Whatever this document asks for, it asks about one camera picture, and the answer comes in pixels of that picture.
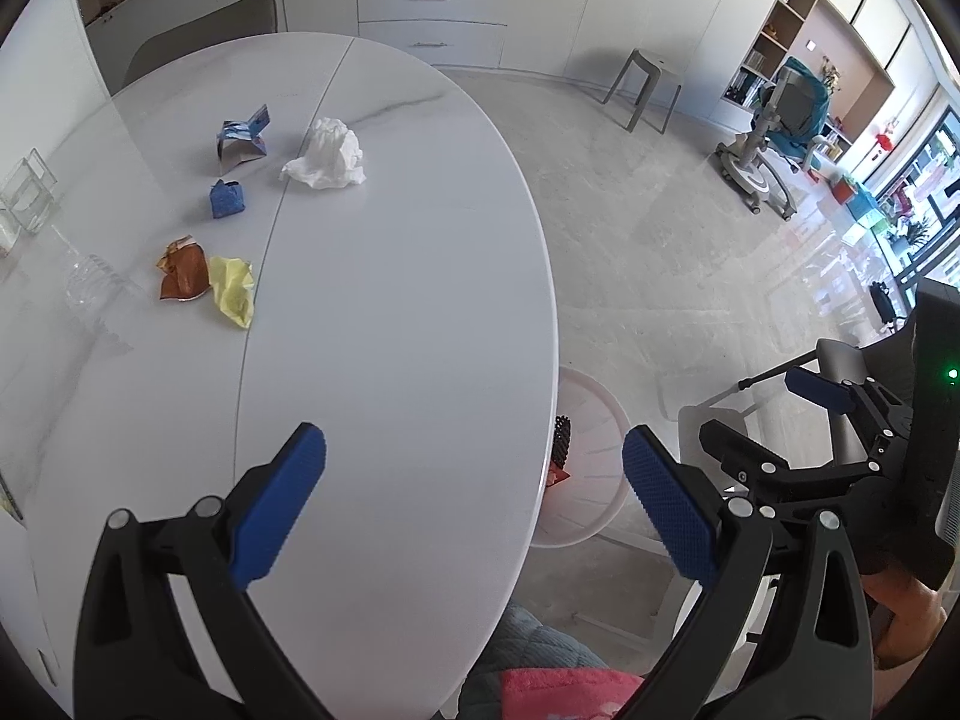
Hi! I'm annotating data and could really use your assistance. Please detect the crumpled yellow paper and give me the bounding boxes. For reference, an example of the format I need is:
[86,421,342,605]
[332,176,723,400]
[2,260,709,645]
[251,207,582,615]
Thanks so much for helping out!
[208,255,256,330]

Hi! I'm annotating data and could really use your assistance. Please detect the grey chair with black legs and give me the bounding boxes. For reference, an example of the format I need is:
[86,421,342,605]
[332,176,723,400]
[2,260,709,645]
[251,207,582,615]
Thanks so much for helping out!
[737,337,913,419]

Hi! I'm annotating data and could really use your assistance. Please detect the small blue crumpled wrapper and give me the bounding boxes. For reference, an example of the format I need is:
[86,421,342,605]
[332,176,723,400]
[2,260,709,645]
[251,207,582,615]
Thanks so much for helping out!
[208,181,245,220]

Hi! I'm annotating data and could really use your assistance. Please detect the orange red snack wrapper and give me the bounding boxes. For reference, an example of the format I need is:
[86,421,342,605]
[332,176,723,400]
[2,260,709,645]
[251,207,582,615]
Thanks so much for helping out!
[545,461,569,489]

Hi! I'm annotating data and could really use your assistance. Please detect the person's right hand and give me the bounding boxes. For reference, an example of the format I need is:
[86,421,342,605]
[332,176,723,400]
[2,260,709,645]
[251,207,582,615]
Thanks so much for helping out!
[861,564,947,670]

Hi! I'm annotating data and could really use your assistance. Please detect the blue white crushed carton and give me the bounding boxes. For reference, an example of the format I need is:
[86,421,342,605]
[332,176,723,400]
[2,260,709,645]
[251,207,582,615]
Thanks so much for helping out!
[217,106,270,174]

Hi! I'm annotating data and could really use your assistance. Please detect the grey metal stool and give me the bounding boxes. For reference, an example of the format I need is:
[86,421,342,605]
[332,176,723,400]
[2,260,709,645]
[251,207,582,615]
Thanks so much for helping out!
[602,49,685,135]

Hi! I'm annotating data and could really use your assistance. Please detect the clear crushed plastic bottle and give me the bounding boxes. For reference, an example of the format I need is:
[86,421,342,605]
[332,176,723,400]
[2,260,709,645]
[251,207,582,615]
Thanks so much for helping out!
[60,249,145,332]

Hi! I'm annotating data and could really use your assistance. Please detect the brown foil snack wrapper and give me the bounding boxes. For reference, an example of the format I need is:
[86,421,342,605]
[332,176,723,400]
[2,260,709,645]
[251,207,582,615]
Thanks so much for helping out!
[156,236,210,301]

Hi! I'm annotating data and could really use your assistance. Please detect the crumpled white tissue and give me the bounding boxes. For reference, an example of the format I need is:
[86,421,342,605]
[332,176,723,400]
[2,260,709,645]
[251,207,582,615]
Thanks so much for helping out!
[281,117,366,190]

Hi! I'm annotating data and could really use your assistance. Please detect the grey dining chair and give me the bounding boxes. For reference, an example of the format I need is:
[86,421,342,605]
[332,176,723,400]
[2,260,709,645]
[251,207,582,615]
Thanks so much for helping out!
[124,0,278,86]

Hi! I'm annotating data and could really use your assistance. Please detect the grey blue exercise machine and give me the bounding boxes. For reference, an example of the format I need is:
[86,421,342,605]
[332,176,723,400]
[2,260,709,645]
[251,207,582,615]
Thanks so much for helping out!
[715,57,832,221]

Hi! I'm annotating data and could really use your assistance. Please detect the black foam mesh sleeve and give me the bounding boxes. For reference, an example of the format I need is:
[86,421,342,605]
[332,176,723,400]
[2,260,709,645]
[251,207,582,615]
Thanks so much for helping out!
[550,415,571,472]

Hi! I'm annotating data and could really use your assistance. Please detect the clear glass cup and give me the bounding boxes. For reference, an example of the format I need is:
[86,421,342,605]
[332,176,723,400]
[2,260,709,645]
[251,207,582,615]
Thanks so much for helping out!
[2,149,57,234]

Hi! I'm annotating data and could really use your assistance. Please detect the pink white trash bin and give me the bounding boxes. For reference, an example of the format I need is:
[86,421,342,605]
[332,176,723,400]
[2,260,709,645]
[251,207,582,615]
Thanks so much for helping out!
[532,367,630,550]

